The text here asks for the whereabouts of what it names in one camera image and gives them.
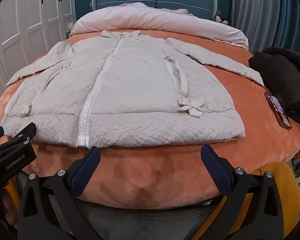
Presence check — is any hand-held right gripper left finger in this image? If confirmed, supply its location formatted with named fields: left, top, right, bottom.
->
left=16, top=146, right=102, bottom=240

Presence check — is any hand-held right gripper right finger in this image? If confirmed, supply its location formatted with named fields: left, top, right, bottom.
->
left=201, top=144, right=288, bottom=240

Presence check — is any white quilted zip jacket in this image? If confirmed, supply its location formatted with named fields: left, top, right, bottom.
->
left=1, top=30, right=265, bottom=148

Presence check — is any person's left hand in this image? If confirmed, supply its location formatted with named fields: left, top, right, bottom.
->
left=0, top=189, right=20, bottom=227

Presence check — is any orange bed blanket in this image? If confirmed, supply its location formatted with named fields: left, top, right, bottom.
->
left=0, top=31, right=300, bottom=209

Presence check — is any grey bed base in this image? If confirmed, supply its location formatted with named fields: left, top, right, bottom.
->
left=75, top=197, right=230, bottom=240

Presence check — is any smartphone in dark case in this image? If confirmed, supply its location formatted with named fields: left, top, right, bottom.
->
left=264, top=92, right=292, bottom=130

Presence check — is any white panelled wardrobe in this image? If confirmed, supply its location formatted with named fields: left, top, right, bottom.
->
left=0, top=0, right=75, bottom=90

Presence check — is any black puffer jacket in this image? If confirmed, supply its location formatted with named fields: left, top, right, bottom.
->
left=248, top=47, right=300, bottom=125

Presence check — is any pale bedside item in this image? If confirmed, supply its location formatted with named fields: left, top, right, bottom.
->
left=66, top=22, right=75, bottom=38

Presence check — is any small dark bedside item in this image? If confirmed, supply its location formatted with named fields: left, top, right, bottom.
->
left=216, top=10, right=230, bottom=26

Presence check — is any pale pink duvet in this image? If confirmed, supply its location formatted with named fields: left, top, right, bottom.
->
left=70, top=2, right=249, bottom=50

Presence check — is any grey curtain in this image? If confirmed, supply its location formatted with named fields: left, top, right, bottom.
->
left=231, top=0, right=300, bottom=55

